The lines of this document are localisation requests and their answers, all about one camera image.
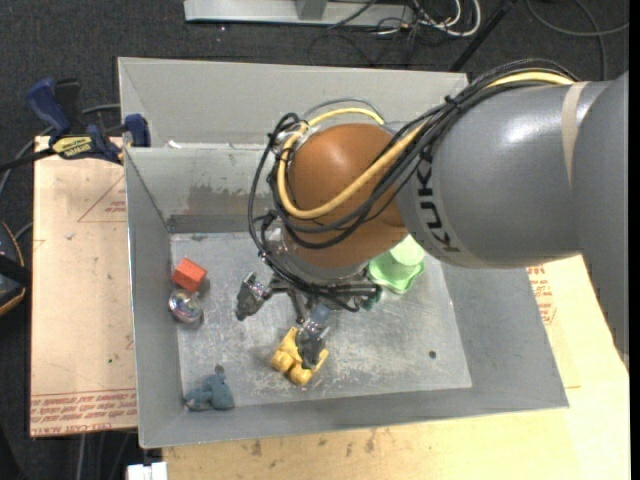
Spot pale green plastic cup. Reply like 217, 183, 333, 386
367, 234, 426, 296

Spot brown cardboard board red print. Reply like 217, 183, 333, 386
29, 135, 584, 439

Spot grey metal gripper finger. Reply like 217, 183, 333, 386
296, 316, 332, 370
234, 271, 275, 322

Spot yellow toy vehicle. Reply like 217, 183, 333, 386
270, 326, 330, 387

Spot orange-red block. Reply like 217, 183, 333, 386
171, 257, 209, 292

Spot grey metal bin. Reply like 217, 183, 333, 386
117, 56, 571, 449

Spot shiny silver ball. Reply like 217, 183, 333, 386
168, 289, 204, 325

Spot blue-grey toy animal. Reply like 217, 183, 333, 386
182, 365, 236, 412

